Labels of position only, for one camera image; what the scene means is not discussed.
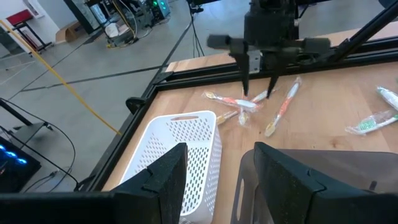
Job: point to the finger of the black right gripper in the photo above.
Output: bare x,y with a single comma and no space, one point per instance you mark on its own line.
281,60
243,62

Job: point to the white perforated plastic basket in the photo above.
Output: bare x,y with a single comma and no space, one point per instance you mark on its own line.
192,130

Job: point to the black equipment rack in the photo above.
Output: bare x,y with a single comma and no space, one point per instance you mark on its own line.
84,12

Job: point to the smoky grey translucent bin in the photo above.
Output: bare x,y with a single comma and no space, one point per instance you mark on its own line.
357,168

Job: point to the green toothbrush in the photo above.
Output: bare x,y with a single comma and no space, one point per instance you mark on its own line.
390,98
370,124

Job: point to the brown cardboard box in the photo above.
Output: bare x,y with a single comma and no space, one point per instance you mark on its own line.
70,31

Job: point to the black aluminium table frame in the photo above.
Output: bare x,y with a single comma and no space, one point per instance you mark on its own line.
186,76

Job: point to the black computer with blue lights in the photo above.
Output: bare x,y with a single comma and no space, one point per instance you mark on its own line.
18,174

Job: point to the black metal floor stand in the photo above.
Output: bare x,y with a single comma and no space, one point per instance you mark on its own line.
29,132

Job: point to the red cart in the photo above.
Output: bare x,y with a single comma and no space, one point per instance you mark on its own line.
20,17

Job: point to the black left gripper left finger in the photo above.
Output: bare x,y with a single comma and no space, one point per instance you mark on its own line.
155,193

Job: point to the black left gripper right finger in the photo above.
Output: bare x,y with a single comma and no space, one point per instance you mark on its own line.
295,193

